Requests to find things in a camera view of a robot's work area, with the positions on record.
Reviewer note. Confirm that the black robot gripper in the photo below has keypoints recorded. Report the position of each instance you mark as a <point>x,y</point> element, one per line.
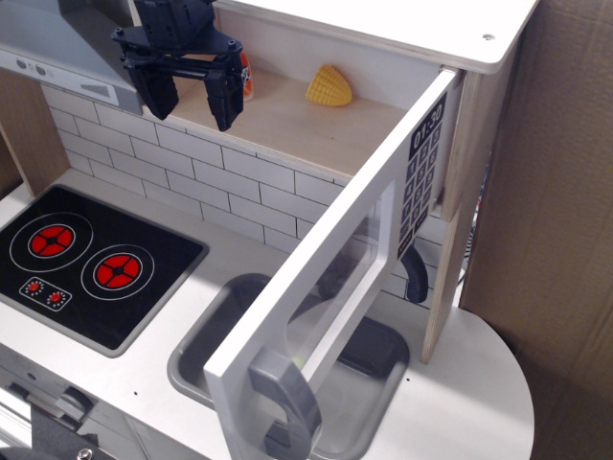
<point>176,29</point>

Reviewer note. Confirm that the white toy microwave door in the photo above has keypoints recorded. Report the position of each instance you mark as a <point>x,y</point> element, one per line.
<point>315,301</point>

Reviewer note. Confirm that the wooden microwave cabinet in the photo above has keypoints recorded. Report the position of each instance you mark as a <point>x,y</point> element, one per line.
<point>389,52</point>

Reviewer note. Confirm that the orange salmon sushi toy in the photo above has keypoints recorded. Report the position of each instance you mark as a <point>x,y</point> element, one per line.
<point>247,80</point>

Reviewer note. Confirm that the grey range hood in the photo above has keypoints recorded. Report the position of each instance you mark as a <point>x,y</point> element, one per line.
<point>68,45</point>

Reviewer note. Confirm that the yellow toy corn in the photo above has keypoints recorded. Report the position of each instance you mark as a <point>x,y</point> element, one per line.
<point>329,88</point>

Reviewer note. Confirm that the black toy stovetop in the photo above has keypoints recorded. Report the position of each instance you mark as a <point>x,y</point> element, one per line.
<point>91,271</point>

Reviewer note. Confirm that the dark grey toy faucet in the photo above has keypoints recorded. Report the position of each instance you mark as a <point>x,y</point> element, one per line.
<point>416,290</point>

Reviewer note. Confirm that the grey oven knob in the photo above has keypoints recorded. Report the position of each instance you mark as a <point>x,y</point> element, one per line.
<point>73,404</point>

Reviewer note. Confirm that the grey toy sink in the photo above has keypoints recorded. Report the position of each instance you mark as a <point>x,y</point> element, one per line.
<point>355,394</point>

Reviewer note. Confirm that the brown cardboard panel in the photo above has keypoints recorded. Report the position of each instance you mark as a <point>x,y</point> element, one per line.
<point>541,267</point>

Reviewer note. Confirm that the grey microwave door handle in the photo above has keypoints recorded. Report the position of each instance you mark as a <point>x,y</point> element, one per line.
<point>277,378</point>

